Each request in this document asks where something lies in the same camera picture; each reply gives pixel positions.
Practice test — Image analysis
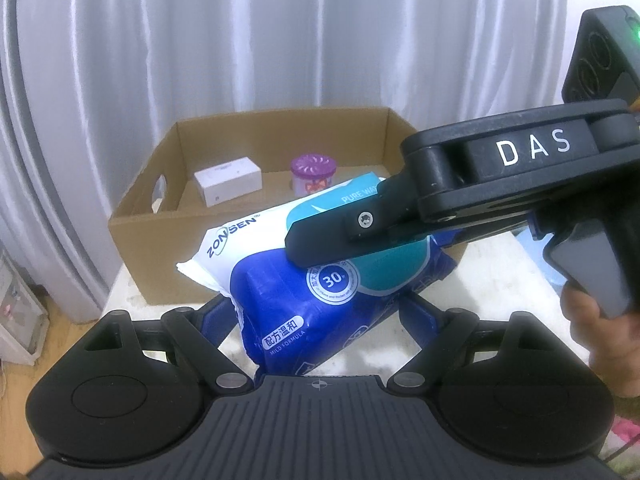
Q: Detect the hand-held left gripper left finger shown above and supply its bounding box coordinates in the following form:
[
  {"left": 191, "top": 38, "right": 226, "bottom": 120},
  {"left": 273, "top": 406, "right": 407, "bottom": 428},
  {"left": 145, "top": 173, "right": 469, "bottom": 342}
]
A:
[{"left": 80, "top": 295, "right": 253, "bottom": 393}]

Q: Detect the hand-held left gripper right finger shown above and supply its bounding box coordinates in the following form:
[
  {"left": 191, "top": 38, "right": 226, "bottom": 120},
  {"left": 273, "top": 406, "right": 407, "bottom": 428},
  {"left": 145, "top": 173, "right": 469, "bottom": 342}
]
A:
[{"left": 389, "top": 294, "right": 558, "bottom": 392}]

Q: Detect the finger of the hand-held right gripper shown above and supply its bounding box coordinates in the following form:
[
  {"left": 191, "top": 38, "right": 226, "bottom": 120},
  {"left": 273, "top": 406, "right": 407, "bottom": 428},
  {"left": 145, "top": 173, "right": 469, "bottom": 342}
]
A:
[{"left": 284, "top": 172, "right": 436, "bottom": 267}]

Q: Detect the purple air freshener jar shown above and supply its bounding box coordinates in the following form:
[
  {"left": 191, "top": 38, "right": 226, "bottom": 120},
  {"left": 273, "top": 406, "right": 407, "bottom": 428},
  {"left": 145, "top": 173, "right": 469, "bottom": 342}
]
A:
[{"left": 290, "top": 155, "right": 337, "bottom": 198}]

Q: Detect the blue wet wipes pack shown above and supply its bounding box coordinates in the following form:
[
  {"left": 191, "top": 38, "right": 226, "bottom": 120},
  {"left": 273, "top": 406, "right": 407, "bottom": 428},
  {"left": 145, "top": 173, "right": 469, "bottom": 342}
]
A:
[{"left": 175, "top": 171, "right": 458, "bottom": 378}]

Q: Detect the brown cardboard box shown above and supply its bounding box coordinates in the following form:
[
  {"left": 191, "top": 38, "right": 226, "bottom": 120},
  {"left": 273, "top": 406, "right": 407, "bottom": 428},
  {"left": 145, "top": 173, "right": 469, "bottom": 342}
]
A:
[{"left": 108, "top": 106, "right": 468, "bottom": 306}]

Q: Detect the white carton box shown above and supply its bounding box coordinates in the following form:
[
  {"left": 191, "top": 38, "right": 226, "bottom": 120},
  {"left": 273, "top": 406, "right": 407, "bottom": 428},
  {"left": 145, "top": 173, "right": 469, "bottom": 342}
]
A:
[{"left": 194, "top": 156, "right": 263, "bottom": 208}]

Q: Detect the person's right hand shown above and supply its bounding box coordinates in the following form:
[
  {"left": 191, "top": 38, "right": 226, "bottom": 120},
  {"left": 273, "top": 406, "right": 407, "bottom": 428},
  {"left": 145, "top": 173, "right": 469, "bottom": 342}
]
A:
[{"left": 560, "top": 280, "right": 640, "bottom": 401}]

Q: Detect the white water dispenser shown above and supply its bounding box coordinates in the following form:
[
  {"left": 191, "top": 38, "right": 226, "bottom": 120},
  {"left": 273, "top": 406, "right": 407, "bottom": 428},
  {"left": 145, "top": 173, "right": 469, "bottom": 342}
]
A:
[{"left": 0, "top": 249, "right": 51, "bottom": 366}]

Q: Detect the grey curtain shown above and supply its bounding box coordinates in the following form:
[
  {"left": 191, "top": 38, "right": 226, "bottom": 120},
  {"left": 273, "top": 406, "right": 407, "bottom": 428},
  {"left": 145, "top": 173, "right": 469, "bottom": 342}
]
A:
[{"left": 0, "top": 0, "right": 640, "bottom": 323}]

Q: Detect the floral printed cloth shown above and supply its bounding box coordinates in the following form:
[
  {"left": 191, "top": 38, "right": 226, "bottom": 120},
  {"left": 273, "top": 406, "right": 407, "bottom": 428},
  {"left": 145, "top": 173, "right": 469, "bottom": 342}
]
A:
[{"left": 602, "top": 410, "right": 640, "bottom": 480}]

